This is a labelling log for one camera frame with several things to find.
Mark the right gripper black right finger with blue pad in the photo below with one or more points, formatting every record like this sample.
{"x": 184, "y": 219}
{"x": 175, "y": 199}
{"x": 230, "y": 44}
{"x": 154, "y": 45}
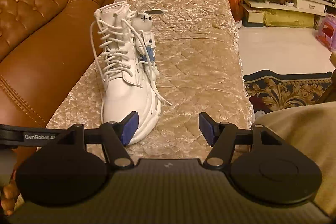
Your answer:
{"x": 224, "y": 136}

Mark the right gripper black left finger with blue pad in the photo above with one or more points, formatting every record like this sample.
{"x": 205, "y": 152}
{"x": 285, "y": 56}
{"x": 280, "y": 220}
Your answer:
{"x": 112, "y": 136}

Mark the white high-top boot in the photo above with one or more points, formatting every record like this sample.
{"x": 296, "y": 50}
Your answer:
{"x": 121, "y": 98}

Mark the white shoelace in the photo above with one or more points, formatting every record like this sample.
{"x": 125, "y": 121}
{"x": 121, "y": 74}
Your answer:
{"x": 119, "y": 51}

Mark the dark floral patterned rug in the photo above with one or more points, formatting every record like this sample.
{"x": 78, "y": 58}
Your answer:
{"x": 269, "y": 91}

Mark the beige quilted velvet cover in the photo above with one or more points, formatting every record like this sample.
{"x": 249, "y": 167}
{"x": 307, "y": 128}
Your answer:
{"x": 197, "y": 55}

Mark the beige trouser leg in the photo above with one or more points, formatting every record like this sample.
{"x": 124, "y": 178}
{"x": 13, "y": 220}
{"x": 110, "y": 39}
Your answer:
{"x": 311, "y": 129}

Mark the white rabbit plush charm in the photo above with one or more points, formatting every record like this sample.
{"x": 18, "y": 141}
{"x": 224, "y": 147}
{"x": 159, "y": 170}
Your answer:
{"x": 141, "y": 22}

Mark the brown leather sofa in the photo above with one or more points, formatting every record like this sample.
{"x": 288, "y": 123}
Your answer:
{"x": 46, "y": 46}

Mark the red plastic bag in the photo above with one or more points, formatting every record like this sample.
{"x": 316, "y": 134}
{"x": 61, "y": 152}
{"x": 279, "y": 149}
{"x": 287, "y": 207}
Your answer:
{"x": 236, "y": 7}

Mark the pink plastic stool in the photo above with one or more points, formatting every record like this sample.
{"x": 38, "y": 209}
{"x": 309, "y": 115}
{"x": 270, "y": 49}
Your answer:
{"x": 326, "y": 32}

